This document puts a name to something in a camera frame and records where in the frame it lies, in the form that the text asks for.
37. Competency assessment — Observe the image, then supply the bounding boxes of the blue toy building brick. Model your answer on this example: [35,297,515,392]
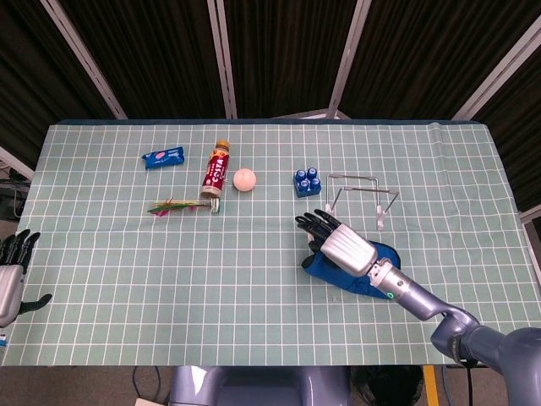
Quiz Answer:
[292,167,323,199]

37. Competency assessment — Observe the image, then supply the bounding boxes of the green pink feather shuttlecock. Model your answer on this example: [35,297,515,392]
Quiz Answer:
[147,197,223,217]

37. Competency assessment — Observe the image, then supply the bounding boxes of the pale pink ball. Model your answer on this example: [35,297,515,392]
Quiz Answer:
[232,167,257,193]

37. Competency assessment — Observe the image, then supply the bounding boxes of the white partition foot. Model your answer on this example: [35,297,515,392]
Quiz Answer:
[295,108,352,121]

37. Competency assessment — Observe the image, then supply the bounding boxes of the metal wire rack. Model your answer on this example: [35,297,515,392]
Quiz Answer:
[324,173,400,232]

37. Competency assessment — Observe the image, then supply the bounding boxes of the white partition frame post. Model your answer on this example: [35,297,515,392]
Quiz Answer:
[327,0,373,119]
[205,0,238,119]
[451,19,541,122]
[40,0,128,120]

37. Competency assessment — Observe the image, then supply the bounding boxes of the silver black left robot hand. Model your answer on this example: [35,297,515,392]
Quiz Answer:
[0,228,53,329]

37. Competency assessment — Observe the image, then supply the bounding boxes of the black device with cables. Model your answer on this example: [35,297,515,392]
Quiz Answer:
[0,167,31,221]

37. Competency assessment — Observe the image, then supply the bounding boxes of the red Costa drink bottle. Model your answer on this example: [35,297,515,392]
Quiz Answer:
[199,140,232,200]

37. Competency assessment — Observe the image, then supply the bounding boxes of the black bundle under table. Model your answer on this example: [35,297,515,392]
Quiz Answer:
[350,365,424,406]

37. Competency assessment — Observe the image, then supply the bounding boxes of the green gridded cutting mat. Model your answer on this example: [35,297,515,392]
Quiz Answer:
[0,122,541,367]

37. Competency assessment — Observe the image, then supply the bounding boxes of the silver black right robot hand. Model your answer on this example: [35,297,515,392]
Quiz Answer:
[294,209,379,279]

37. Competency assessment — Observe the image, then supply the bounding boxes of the dark floor cable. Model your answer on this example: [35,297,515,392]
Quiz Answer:
[131,365,164,401]

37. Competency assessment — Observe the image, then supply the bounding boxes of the dark partition panel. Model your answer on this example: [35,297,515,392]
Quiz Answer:
[221,0,360,119]
[337,0,541,122]
[0,0,116,170]
[473,63,541,212]
[57,0,229,120]

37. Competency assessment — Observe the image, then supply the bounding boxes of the black and blue cloth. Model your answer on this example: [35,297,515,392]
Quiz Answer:
[301,239,402,302]

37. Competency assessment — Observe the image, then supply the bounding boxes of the grey-blue robot torso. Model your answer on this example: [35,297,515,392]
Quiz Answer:
[167,365,352,406]

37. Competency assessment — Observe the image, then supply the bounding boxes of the blue snack packet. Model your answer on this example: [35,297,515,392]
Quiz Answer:
[140,145,188,171]

